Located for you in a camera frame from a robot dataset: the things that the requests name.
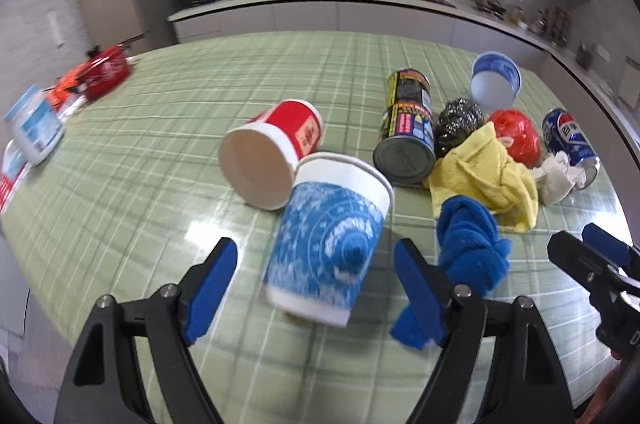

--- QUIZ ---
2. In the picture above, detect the white paper towel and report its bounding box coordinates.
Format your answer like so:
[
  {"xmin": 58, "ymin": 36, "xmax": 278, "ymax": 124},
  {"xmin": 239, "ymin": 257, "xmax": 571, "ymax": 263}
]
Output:
[{"xmin": 529, "ymin": 151, "xmax": 587, "ymax": 206}]

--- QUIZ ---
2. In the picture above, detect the blue yogurt cup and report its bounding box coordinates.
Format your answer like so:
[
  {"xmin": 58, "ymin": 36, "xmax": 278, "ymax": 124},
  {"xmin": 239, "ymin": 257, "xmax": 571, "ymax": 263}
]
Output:
[{"xmin": 470, "ymin": 51, "xmax": 522, "ymax": 112}]

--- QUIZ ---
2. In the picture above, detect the blue white paper cup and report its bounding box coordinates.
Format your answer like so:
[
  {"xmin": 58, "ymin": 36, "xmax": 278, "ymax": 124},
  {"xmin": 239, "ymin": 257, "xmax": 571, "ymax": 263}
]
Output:
[{"xmin": 262, "ymin": 152, "xmax": 394, "ymax": 328}]

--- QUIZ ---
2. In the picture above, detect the red paper cup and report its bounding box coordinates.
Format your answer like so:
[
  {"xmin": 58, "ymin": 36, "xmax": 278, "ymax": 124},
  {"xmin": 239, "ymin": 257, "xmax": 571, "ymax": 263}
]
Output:
[{"xmin": 218, "ymin": 99, "xmax": 323, "ymax": 210}]

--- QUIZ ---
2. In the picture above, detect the person's right hand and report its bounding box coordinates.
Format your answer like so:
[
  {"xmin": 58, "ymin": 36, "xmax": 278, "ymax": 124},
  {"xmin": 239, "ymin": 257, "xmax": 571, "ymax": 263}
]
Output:
[{"xmin": 576, "ymin": 364, "xmax": 622, "ymax": 424}]

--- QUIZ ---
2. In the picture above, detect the blue cloth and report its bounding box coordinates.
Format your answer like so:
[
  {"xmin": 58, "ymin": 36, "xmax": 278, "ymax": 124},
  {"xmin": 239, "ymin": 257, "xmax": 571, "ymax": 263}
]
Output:
[{"xmin": 390, "ymin": 196, "xmax": 512, "ymax": 350}]

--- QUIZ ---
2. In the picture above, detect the blue Pepsi can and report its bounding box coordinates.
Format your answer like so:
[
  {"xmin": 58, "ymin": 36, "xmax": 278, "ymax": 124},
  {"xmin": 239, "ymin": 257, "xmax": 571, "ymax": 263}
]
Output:
[{"xmin": 542, "ymin": 108, "xmax": 600, "ymax": 189}]

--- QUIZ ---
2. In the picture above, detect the yellow cloth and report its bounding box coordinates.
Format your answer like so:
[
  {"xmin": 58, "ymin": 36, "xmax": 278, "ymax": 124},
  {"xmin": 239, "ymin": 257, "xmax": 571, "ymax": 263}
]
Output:
[{"xmin": 424, "ymin": 122, "xmax": 539, "ymax": 233}]

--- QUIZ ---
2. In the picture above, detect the red plastic bag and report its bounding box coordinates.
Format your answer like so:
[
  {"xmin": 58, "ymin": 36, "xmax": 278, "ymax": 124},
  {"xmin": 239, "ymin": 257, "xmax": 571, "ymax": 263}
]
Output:
[{"xmin": 488, "ymin": 109, "xmax": 540, "ymax": 168}]

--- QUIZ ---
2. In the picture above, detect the white cutting board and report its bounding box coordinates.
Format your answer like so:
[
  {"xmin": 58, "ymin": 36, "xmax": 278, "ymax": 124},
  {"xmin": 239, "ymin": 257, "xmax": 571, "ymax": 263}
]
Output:
[{"xmin": 617, "ymin": 57, "xmax": 640, "ymax": 110}]

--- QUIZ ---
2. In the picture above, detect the steel wool scrubber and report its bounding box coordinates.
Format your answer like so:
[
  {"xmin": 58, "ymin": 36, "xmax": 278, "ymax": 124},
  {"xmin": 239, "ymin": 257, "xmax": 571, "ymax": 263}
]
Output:
[{"xmin": 433, "ymin": 98, "xmax": 486, "ymax": 158}]

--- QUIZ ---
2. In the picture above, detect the utensil holder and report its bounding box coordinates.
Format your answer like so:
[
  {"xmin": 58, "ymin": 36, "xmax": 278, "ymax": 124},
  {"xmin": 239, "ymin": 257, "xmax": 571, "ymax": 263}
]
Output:
[{"xmin": 575, "ymin": 42, "xmax": 594, "ymax": 71}]

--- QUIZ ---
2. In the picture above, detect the black yellow tin can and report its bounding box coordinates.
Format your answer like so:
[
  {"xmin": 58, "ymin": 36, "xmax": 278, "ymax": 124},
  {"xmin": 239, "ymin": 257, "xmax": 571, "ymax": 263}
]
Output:
[{"xmin": 373, "ymin": 69, "xmax": 436, "ymax": 184}]

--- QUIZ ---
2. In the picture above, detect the white plastic jar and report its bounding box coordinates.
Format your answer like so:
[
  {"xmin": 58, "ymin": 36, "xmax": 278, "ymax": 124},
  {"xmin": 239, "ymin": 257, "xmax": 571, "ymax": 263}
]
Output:
[{"xmin": 3, "ymin": 86, "xmax": 64, "ymax": 166}]

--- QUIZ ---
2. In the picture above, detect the kettle on small burner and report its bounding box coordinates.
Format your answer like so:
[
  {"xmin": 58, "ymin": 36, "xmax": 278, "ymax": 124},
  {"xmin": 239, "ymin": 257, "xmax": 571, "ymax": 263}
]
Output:
[{"xmin": 474, "ymin": 0, "xmax": 506, "ymax": 17}]

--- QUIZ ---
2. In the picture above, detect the green checkered tablecloth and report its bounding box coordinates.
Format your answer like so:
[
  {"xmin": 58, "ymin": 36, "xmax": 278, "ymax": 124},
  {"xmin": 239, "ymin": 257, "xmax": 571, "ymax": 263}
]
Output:
[{"xmin": 0, "ymin": 30, "xmax": 629, "ymax": 424}]

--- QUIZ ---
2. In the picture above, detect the red packet on table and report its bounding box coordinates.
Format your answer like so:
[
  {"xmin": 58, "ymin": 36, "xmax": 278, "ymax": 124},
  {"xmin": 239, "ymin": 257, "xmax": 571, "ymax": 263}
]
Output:
[{"xmin": 63, "ymin": 44, "xmax": 132, "ymax": 101}]

